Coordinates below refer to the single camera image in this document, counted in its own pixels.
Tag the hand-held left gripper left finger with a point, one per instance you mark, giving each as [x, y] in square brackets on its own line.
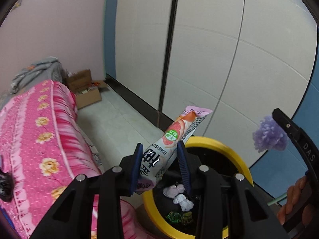
[137, 164]

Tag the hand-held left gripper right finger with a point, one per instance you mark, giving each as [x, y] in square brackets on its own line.
[183, 164]

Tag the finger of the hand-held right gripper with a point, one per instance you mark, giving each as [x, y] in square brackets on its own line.
[294, 134]

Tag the purple yarn pom-pom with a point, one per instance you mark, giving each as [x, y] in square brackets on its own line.
[270, 134]

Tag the white and orange drink pouch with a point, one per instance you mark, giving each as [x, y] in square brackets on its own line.
[159, 154]

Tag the black bin liner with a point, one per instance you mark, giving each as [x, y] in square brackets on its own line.
[219, 159]

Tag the white cloth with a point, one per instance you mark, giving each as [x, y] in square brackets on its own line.
[183, 203]

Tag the yellow rimmed bin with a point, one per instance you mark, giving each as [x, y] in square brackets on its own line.
[219, 145]

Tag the green snack packet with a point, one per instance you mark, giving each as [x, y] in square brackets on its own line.
[178, 216]

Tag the large black plastic bag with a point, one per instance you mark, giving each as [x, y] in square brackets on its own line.
[5, 186]

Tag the person's right hand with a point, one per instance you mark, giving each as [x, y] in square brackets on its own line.
[294, 194]

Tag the pale green straw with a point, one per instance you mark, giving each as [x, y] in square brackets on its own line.
[276, 199]

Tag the low open cardboard box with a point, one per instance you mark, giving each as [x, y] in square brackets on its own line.
[88, 99]

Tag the pile of colourful packets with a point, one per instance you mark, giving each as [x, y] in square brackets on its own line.
[92, 87]

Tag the pink floral blanket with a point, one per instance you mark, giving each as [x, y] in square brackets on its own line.
[49, 129]

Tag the white and blue wardrobe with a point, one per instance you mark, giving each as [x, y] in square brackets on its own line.
[211, 54]

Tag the grey floral blanket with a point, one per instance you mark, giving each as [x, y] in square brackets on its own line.
[37, 72]

